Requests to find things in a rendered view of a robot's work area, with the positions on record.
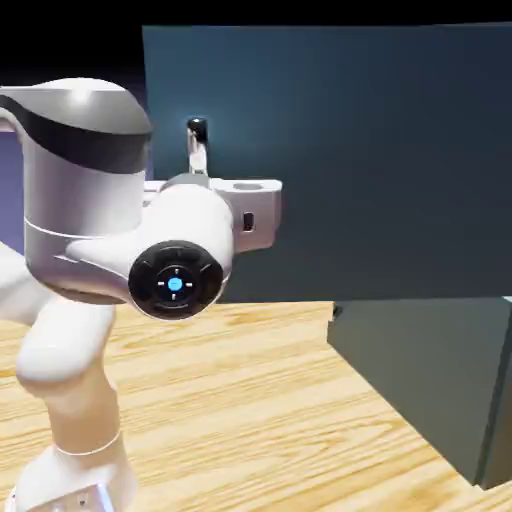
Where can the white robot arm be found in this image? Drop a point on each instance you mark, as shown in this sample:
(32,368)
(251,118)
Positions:
(80,200)

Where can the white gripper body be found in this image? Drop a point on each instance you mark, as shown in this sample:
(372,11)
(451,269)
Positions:
(152,192)

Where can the dark teal cabinet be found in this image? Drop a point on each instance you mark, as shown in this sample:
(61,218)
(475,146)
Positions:
(400,200)

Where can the small teal cabinet door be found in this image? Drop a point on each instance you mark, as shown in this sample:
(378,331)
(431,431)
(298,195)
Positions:
(416,368)

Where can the large teal cabinet door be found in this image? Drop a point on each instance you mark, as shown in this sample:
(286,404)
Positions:
(360,140)

